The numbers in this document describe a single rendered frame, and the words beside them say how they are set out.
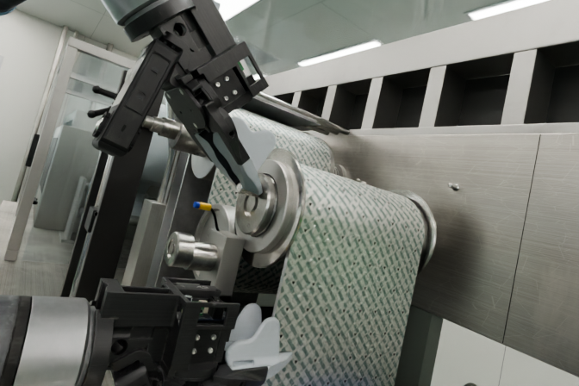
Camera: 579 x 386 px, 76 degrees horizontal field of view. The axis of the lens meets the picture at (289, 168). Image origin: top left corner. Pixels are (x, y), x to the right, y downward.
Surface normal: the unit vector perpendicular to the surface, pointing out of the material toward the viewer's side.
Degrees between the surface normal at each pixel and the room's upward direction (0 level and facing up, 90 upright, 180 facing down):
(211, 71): 90
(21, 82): 90
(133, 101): 89
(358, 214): 74
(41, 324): 44
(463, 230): 90
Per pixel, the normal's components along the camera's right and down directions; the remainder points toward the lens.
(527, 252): -0.79, -0.24
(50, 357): 0.62, -0.19
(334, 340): 0.57, 0.07
